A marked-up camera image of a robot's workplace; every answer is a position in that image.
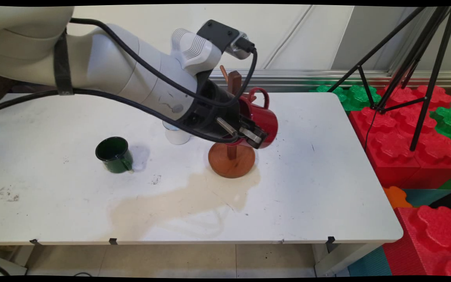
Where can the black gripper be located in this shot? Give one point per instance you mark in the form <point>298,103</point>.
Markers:
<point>210,117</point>

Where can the red enamel mug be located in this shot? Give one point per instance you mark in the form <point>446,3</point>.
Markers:
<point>266,121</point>

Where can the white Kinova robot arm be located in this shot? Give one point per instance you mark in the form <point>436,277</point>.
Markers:
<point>112,62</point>

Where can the brown wooden mug tree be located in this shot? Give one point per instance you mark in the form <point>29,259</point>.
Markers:
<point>231,164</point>

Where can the white enamel mug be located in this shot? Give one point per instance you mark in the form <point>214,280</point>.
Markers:
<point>177,138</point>

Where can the green foam building block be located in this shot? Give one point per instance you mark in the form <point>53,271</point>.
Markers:
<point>356,98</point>
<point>450,119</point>

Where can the dark green enamel mug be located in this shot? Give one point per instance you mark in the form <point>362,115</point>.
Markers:
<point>116,158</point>

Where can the white table leg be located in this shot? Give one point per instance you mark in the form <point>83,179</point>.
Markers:
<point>339,260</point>

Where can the orange foam piece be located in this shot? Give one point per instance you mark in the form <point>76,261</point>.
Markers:
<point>395,197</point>

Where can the red foam building block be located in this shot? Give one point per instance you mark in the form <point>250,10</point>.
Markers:
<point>433,235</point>

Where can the brown wicker basket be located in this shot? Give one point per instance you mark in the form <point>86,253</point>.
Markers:
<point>2,84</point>

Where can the aluminium wall rail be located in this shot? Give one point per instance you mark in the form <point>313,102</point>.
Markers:
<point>307,80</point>

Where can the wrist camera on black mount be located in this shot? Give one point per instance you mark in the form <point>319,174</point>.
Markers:
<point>219,33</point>

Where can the black camera tripod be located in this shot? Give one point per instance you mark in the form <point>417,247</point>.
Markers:
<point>433,78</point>

